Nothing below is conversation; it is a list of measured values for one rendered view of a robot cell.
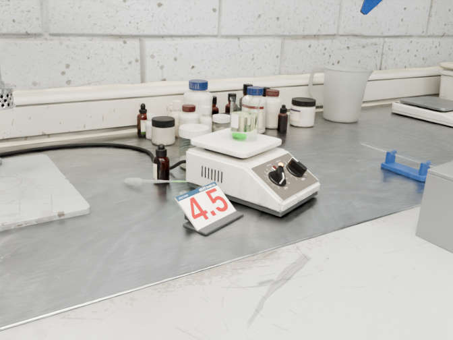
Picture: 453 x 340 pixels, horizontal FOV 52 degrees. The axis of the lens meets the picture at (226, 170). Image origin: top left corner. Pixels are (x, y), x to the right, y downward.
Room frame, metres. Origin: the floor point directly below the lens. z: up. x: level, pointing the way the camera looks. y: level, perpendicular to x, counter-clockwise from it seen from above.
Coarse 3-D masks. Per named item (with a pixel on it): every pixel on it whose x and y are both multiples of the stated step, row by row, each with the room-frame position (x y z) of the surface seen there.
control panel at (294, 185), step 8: (272, 160) 0.75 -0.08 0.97; (280, 160) 0.76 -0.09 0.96; (288, 160) 0.77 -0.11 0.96; (256, 168) 0.70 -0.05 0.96; (264, 168) 0.71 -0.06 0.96; (272, 168) 0.72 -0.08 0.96; (264, 176) 0.69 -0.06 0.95; (288, 176) 0.72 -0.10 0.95; (304, 176) 0.74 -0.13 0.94; (312, 176) 0.76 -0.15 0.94; (272, 184) 0.68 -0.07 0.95; (288, 184) 0.70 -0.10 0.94; (296, 184) 0.71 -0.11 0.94; (304, 184) 0.72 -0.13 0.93; (280, 192) 0.67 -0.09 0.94; (288, 192) 0.68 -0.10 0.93; (296, 192) 0.69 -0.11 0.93
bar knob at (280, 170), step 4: (280, 168) 0.70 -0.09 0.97; (272, 172) 0.71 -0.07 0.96; (276, 172) 0.70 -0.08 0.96; (280, 172) 0.69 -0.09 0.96; (268, 176) 0.70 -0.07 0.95; (272, 176) 0.70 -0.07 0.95; (276, 176) 0.70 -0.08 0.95; (280, 176) 0.68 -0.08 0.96; (284, 176) 0.69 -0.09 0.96; (272, 180) 0.69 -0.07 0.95; (276, 180) 0.69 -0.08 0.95; (280, 180) 0.68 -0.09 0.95; (284, 180) 0.70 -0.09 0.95; (276, 184) 0.69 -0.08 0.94; (280, 184) 0.69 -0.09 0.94; (284, 184) 0.69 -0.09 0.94
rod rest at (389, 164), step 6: (390, 156) 0.93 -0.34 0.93; (384, 162) 0.93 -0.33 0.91; (390, 162) 0.93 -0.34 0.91; (384, 168) 0.92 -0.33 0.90; (390, 168) 0.91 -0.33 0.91; (396, 168) 0.90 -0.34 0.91; (402, 168) 0.90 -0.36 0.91; (408, 168) 0.90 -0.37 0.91; (420, 168) 0.86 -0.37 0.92; (426, 168) 0.86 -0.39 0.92; (402, 174) 0.88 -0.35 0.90; (408, 174) 0.87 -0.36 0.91; (414, 174) 0.86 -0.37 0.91; (420, 174) 0.86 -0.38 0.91; (426, 174) 0.87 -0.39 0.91; (420, 180) 0.85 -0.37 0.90
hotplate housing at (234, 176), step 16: (192, 160) 0.76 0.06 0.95; (208, 160) 0.74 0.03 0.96; (224, 160) 0.72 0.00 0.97; (240, 160) 0.72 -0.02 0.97; (256, 160) 0.73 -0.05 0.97; (192, 176) 0.76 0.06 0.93; (208, 176) 0.74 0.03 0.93; (224, 176) 0.72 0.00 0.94; (240, 176) 0.70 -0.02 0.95; (256, 176) 0.69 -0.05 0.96; (224, 192) 0.72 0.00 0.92; (240, 192) 0.70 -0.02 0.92; (256, 192) 0.68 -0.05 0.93; (272, 192) 0.67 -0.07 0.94; (304, 192) 0.71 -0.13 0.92; (256, 208) 0.68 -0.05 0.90; (272, 208) 0.66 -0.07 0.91; (288, 208) 0.67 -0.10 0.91
